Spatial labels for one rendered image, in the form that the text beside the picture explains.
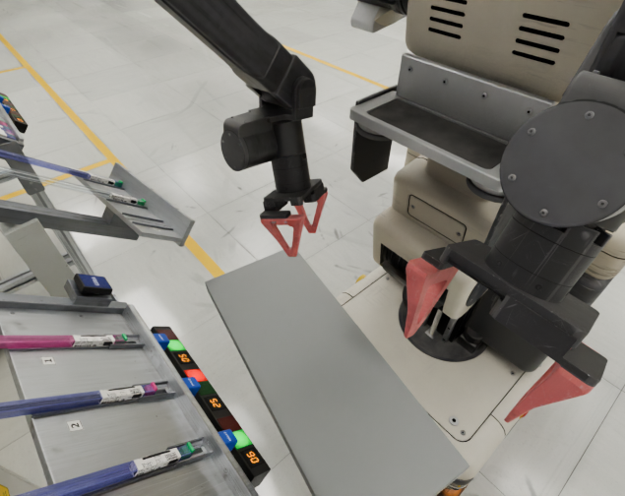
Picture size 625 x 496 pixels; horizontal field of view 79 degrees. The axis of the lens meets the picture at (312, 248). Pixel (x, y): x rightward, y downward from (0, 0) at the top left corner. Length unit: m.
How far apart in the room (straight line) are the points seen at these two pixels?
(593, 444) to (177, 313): 1.52
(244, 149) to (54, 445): 0.40
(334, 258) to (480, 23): 1.36
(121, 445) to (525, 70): 0.67
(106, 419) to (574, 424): 1.40
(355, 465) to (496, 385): 0.61
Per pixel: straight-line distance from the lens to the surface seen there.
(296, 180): 0.59
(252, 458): 0.67
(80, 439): 0.56
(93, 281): 0.74
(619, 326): 1.98
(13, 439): 1.66
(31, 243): 0.92
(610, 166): 0.21
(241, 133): 0.53
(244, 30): 0.51
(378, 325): 1.23
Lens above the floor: 1.29
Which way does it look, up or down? 45 degrees down
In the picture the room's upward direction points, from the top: straight up
